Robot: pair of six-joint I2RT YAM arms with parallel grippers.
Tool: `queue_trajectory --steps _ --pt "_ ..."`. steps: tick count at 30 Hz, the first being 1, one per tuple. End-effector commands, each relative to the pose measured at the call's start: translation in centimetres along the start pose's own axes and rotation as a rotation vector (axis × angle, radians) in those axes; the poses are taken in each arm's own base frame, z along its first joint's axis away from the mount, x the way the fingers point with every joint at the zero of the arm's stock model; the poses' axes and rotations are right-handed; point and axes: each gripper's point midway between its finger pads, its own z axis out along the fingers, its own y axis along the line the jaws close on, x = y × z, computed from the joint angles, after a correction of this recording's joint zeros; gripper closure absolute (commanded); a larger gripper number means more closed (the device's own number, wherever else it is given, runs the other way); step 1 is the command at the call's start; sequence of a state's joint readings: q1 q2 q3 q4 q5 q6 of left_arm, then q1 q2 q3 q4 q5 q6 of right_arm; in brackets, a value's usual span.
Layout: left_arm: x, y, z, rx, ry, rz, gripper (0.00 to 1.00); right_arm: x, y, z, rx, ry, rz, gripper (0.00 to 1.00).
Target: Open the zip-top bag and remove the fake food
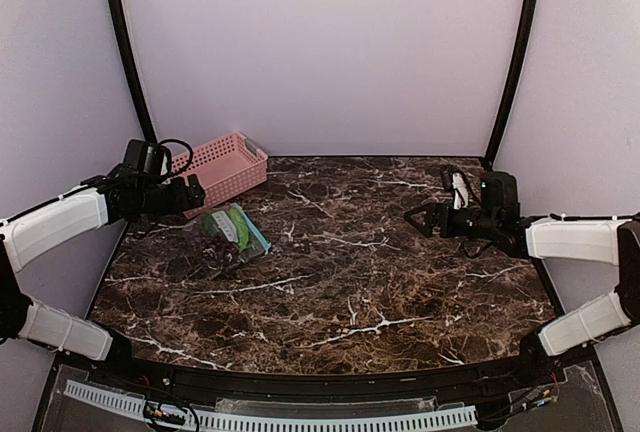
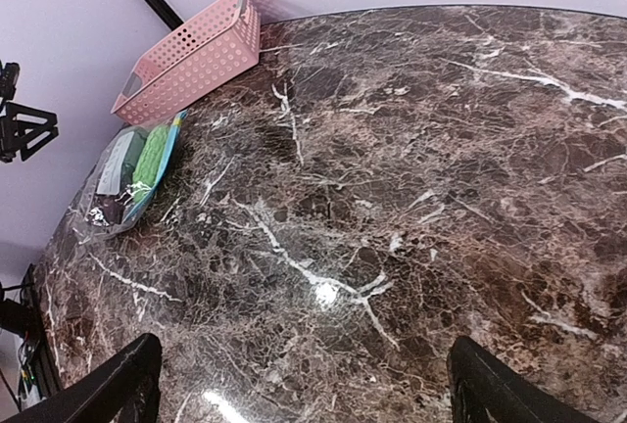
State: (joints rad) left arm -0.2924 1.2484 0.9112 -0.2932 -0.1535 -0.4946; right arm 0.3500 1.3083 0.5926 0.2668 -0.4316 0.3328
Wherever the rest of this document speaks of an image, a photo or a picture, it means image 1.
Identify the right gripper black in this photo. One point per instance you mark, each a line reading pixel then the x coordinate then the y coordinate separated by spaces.
pixel 433 210

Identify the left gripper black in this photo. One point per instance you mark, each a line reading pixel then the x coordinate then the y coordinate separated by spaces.
pixel 182 202

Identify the clear zip bag blue seal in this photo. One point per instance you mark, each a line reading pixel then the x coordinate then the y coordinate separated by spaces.
pixel 258 245

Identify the purple fake grape bunch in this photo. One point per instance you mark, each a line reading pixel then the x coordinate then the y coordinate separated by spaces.
pixel 214 253

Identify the green fake vegetable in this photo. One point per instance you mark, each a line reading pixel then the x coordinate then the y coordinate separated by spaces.
pixel 228 223

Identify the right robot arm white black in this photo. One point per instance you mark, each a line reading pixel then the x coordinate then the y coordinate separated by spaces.
pixel 493 215

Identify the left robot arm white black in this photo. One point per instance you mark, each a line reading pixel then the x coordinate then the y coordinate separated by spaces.
pixel 144 183

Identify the pink plastic basket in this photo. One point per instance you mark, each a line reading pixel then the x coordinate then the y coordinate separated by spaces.
pixel 226 167

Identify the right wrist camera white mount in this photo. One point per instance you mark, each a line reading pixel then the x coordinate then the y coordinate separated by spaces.
pixel 456 182

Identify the black front aluminium rail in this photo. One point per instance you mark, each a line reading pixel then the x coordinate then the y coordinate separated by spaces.
pixel 484 382

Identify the white slotted cable duct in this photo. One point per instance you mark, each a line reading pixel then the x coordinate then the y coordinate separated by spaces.
pixel 251 415

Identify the black left frame post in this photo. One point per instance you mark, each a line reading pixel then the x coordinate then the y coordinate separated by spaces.
pixel 121 32

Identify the black frame post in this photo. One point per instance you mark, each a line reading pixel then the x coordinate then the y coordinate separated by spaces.
pixel 512 80
pixel 121 32

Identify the black right frame post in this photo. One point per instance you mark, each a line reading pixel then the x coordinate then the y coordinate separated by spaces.
pixel 512 80

